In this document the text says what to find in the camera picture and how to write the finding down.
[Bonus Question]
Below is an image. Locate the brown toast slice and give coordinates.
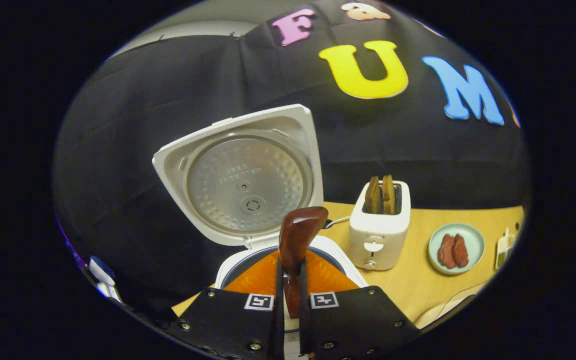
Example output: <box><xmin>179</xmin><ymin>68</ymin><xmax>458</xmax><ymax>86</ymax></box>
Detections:
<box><xmin>364</xmin><ymin>176</ymin><xmax>383</xmax><ymax>215</ymax></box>
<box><xmin>382</xmin><ymin>174</ymin><xmax>397</xmax><ymax>215</ymax></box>

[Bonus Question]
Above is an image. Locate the pale green plate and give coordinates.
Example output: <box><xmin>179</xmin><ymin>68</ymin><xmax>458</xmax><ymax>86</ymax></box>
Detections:
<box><xmin>428</xmin><ymin>222</ymin><xmax>486</xmax><ymax>276</ymax></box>

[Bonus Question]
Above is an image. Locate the black backdrop cloth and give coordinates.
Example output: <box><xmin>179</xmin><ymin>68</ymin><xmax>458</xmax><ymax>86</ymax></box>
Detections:
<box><xmin>53</xmin><ymin>0</ymin><xmax>531</xmax><ymax>321</ymax></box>

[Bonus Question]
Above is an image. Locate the white divided bean dish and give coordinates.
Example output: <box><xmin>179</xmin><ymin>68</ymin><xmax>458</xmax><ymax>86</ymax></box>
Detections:
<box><xmin>495</xmin><ymin>227</ymin><xmax>519</xmax><ymax>271</ymax></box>

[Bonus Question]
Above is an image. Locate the white toaster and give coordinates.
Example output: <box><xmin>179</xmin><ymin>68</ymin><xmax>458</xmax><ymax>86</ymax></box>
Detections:
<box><xmin>349</xmin><ymin>180</ymin><xmax>412</xmax><ymax>271</ymax></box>

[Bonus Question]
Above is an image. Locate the red meat slice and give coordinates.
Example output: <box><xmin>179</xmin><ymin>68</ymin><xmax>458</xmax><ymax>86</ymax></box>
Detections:
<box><xmin>438</xmin><ymin>234</ymin><xmax>458</xmax><ymax>269</ymax></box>
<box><xmin>452</xmin><ymin>234</ymin><xmax>470</xmax><ymax>268</ymax></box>

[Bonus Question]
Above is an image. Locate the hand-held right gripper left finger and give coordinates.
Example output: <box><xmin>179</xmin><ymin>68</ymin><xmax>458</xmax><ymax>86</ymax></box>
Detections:
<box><xmin>165</xmin><ymin>250</ymin><xmax>285</xmax><ymax>360</ymax></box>

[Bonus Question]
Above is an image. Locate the brown wooden spoon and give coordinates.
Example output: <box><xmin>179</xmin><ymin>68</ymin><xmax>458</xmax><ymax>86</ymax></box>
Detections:
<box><xmin>278</xmin><ymin>206</ymin><xmax>330</xmax><ymax>319</ymax></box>

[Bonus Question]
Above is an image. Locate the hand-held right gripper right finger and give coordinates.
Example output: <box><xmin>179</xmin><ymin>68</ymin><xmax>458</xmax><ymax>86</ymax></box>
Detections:
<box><xmin>298</xmin><ymin>250</ymin><xmax>421</xmax><ymax>360</ymax></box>

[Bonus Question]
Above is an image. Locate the white rice cooker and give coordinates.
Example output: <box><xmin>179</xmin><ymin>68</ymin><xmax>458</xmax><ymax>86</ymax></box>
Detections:
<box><xmin>152</xmin><ymin>104</ymin><xmax>369</xmax><ymax>360</ymax></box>

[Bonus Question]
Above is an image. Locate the clear plastic rice box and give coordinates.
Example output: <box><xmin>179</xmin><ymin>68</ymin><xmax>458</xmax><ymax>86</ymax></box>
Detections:
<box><xmin>414</xmin><ymin>282</ymin><xmax>489</xmax><ymax>329</ymax></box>

